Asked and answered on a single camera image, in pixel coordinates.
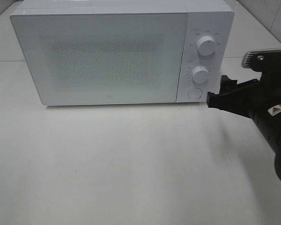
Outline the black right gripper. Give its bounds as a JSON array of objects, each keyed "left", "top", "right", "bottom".
[{"left": 206, "top": 49, "right": 281, "bottom": 122}]

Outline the white timer knob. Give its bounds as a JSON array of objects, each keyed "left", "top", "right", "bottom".
[{"left": 191, "top": 66, "right": 209, "bottom": 84}]

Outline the round white door button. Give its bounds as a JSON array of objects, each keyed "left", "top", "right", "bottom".
[{"left": 188, "top": 88, "right": 203, "bottom": 99}]

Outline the white power knob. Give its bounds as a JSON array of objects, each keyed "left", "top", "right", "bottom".
[{"left": 196, "top": 34, "right": 216, "bottom": 56}]

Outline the white microwave door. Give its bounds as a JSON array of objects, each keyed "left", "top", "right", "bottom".
[{"left": 11, "top": 13, "right": 187, "bottom": 105}]

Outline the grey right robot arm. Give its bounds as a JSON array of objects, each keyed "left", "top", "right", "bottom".
[{"left": 207, "top": 49, "right": 281, "bottom": 181}]

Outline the white microwave oven body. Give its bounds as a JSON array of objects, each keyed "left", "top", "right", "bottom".
[{"left": 10, "top": 0, "right": 234, "bottom": 104}]

